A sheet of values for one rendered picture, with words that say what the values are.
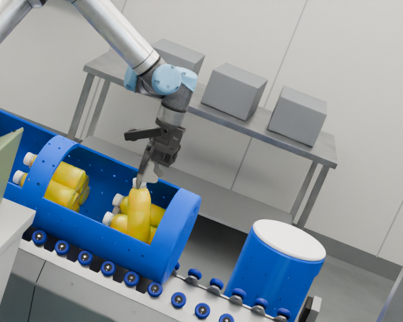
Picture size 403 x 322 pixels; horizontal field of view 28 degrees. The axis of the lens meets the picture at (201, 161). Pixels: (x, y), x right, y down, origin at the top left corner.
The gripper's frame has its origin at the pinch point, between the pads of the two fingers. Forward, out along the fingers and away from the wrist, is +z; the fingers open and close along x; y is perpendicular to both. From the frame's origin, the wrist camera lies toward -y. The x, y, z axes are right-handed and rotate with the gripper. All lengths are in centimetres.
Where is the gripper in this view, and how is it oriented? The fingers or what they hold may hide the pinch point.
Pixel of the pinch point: (139, 182)
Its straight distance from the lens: 231.1
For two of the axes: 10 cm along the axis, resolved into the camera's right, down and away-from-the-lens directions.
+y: 9.2, 3.9, -1.2
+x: 2.2, -2.3, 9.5
